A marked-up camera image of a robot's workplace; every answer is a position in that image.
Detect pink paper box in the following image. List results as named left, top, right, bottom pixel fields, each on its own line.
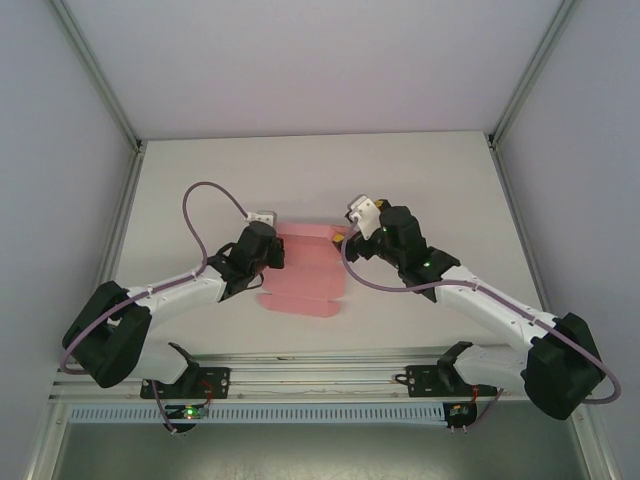
left=257, top=219, right=349, bottom=320

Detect circuit board with green light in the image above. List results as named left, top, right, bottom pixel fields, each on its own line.
left=164, top=405, right=209, bottom=420

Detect grey metal panel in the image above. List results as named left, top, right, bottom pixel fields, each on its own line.
left=49, top=422, right=589, bottom=480

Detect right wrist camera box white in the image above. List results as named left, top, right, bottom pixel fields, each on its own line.
left=343, top=194, right=377, bottom=240

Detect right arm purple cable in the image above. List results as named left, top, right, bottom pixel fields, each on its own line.
left=342, top=219, right=623, bottom=434

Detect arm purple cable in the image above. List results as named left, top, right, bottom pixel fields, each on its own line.
left=58, top=182, right=251, bottom=436
left=342, top=219, right=623, bottom=434

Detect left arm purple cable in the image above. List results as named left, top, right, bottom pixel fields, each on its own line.
left=58, top=182, right=251, bottom=436

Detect right aluminium side rail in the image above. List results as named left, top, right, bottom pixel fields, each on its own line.
left=488, top=144, right=564, bottom=321

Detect aluminium side rail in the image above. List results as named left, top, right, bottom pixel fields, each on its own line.
left=74, top=142, right=147, bottom=366
left=488, top=144, right=564, bottom=321

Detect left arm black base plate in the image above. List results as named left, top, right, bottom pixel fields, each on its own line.
left=139, top=366, right=232, bottom=401

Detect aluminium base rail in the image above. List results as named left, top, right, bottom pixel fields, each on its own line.
left=47, top=344, right=594, bottom=404

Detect left aluminium side rail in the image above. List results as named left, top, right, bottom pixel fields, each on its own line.
left=74, top=142, right=147, bottom=366

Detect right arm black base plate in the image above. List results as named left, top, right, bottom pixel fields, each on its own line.
left=407, top=364, right=499, bottom=400

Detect white slotted cable duct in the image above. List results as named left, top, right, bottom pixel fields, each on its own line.
left=67, top=403, right=449, bottom=424

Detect right aluminium frame post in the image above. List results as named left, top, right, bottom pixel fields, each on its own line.
left=487, top=0, right=589, bottom=149

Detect aluminium frame post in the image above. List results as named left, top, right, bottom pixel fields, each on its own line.
left=487, top=0, right=589, bottom=149
left=49, top=0, right=147, bottom=151

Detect left aluminium frame post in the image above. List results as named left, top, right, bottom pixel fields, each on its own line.
left=49, top=0, right=147, bottom=151

